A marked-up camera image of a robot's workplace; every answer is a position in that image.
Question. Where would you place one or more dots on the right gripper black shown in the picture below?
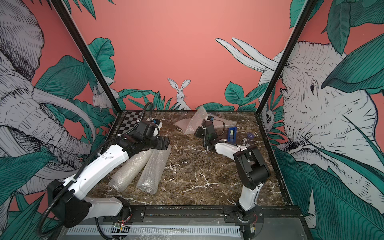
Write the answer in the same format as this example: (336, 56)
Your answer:
(198, 130)

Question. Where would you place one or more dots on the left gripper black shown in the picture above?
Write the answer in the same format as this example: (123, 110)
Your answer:
(160, 145)

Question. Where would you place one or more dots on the bubble wrap pile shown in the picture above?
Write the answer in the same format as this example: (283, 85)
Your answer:
(190, 125)

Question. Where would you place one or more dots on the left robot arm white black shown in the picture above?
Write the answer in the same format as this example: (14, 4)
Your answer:
(68, 202)

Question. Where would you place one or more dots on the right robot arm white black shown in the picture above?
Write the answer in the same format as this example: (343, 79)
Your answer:
(252, 169)

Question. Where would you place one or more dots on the black white chessboard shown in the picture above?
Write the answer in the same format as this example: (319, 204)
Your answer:
(127, 121)

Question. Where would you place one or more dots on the blue tape dispenser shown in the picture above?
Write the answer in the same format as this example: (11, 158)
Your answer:
(232, 134)

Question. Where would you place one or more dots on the black front mounting rail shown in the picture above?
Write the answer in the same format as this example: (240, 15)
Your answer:
(231, 214)

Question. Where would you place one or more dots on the left black frame post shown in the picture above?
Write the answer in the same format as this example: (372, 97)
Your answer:
(66, 18)

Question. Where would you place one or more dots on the black frame post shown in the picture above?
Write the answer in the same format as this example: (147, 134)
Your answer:
(66, 18)
(304, 16)

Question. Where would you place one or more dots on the white slotted cable duct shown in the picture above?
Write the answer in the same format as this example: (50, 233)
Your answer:
(173, 230)

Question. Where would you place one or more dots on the right black frame post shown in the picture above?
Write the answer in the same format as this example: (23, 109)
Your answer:
(304, 16)

